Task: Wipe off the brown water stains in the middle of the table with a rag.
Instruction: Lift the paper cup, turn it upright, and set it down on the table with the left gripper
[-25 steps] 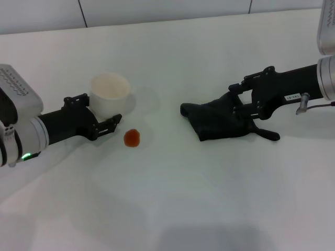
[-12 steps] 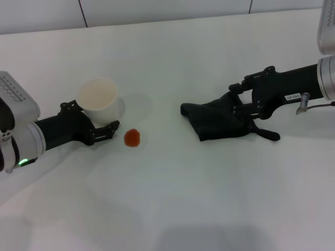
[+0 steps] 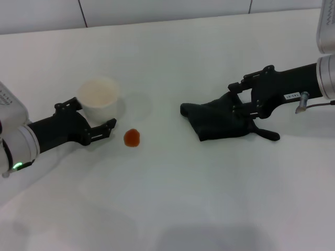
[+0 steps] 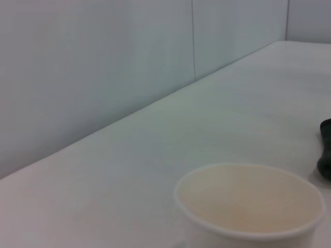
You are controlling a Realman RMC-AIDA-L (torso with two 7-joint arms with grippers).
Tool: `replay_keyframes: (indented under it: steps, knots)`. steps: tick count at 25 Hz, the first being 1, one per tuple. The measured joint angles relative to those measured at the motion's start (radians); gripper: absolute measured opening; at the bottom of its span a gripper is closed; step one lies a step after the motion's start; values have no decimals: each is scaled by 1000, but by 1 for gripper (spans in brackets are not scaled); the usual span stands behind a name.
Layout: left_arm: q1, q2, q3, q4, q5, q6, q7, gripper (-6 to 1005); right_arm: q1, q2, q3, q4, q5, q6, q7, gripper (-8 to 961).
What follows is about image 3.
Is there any small orange ball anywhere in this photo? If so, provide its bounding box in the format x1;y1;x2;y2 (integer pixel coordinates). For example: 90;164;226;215
123;128;141;148

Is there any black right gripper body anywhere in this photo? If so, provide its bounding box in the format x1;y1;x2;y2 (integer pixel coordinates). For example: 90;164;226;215
250;63;322;119

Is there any thin cable with connector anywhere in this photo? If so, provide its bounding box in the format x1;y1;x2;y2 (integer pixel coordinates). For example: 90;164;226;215
294;91;335;115

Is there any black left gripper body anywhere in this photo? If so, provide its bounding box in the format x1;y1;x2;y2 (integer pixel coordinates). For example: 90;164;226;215
26;104;92;157

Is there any white paper cup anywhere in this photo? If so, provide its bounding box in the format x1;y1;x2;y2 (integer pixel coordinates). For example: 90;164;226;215
76;76;121;126

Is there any dark blue rag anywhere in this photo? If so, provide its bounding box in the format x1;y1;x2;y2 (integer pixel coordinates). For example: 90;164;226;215
180;91;281;143

